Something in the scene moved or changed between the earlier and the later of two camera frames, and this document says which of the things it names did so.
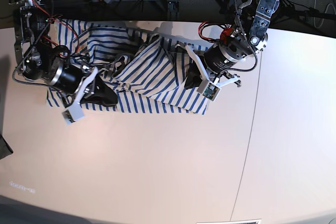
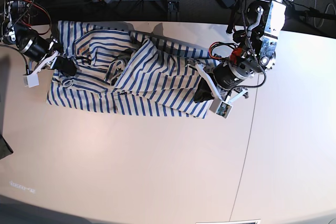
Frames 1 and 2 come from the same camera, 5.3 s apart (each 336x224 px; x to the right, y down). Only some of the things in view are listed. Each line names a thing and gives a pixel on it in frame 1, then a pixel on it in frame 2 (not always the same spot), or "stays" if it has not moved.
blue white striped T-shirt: x=128 y=66 stays
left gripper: x=71 y=81 to x=39 y=50
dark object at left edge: x=5 y=149 stays
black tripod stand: x=287 y=8 stays
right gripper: x=217 y=62 to x=222 y=76
